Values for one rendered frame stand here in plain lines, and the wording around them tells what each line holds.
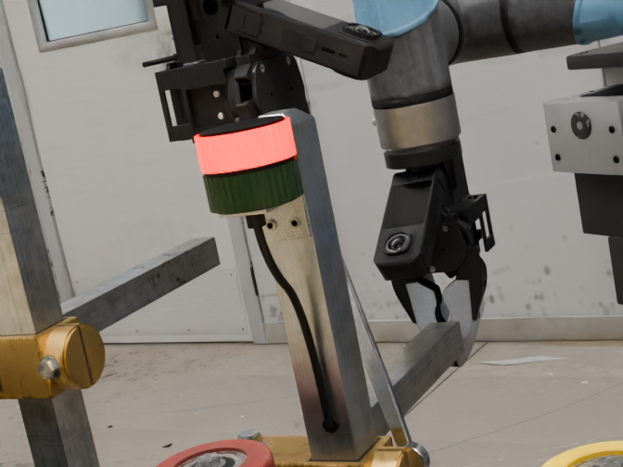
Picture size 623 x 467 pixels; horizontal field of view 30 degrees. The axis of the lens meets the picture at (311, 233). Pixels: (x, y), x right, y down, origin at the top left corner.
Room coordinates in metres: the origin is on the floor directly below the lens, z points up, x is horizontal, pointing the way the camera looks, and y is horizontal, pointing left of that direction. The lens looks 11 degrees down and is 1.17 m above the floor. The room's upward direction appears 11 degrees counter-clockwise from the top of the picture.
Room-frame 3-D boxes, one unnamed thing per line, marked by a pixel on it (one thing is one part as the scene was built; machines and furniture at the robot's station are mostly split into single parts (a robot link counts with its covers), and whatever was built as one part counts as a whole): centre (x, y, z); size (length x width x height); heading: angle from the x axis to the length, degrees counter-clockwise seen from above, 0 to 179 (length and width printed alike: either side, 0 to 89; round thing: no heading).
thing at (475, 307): (1.04, -0.13, 0.90); 0.05 x 0.02 x 0.09; 61
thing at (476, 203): (1.07, -0.12, 0.96); 0.09 x 0.08 x 0.12; 151
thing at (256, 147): (0.71, 0.03, 1.10); 0.06 x 0.06 x 0.02
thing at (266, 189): (0.71, 0.03, 1.07); 0.06 x 0.06 x 0.02
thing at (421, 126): (1.06, -0.11, 1.04); 0.08 x 0.08 x 0.05
